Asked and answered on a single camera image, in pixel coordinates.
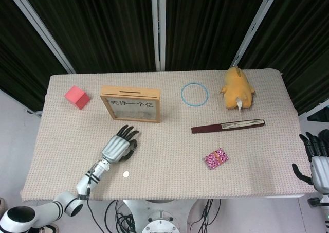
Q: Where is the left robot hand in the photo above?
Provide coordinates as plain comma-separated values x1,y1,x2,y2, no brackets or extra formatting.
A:
101,124,141,164

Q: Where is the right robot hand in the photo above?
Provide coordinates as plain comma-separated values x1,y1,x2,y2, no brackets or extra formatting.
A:
291,132,329,192

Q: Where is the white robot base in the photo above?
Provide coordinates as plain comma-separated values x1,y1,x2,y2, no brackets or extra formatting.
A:
122,199,206,233

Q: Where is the wooden frame coin box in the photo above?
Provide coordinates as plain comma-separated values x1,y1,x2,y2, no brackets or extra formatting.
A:
100,85,162,124

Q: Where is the beige woven tablecloth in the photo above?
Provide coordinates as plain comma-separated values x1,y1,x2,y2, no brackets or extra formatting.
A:
20,68,310,202

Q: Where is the red cube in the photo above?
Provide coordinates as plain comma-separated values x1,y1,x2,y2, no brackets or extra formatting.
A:
64,85,90,111

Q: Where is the dark red folded fan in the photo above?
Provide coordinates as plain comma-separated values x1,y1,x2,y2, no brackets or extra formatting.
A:
191,118,265,134

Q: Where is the pink sparkly wrapper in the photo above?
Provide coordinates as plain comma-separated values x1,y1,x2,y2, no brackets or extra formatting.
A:
202,147,229,170

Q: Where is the person's sneaker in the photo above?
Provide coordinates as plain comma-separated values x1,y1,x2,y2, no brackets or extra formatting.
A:
42,223,60,233

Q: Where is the yellow plush toy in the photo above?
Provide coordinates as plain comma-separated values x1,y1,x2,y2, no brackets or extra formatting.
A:
220,66,256,112

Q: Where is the black curtain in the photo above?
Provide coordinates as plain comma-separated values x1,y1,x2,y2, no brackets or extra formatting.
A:
0,0,70,110
19,0,158,74
166,0,270,71
237,0,329,115

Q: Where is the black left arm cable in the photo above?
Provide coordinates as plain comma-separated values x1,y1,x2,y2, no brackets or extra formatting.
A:
86,171,101,233

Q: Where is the white frame pole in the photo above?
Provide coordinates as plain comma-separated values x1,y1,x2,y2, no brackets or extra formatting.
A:
230,0,277,67
7,0,77,74
151,0,167,72
299,100,329,120

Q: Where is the black floor cable bundle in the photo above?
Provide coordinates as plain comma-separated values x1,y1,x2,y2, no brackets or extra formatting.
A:
189,199,222,233
104,199,138,233

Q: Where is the blue ring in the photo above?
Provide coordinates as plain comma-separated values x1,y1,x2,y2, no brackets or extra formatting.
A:
180,82,210,107

